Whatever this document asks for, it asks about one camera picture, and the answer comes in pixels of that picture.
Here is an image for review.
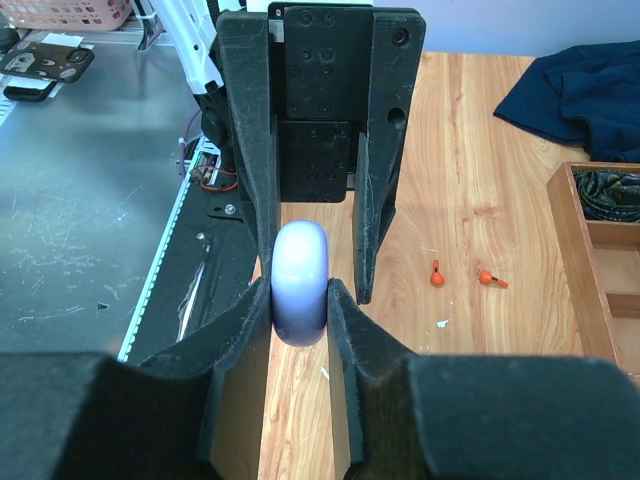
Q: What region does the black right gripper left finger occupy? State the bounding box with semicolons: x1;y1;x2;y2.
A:
1;279;271;479

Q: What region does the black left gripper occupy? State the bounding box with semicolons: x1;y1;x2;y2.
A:
216;2;426;304

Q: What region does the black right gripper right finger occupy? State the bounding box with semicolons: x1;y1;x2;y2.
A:
327;279;639;479

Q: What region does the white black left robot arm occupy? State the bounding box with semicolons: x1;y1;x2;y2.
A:
151;1;427;304

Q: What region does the orange earbud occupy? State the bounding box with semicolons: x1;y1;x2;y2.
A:
478;269;508;288
429;259;446;287

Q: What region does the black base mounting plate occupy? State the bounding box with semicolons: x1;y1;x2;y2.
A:
118;186;256;365

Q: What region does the wooden compartment tray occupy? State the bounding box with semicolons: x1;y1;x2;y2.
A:
547;162;639;383

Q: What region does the black patterned phone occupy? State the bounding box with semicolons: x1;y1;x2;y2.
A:
1;40;95;84

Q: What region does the dark blue cloth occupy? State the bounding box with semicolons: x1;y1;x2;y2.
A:
494;41;639;163

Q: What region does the pink laundry basket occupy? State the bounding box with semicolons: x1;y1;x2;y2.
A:
1;0;132;32

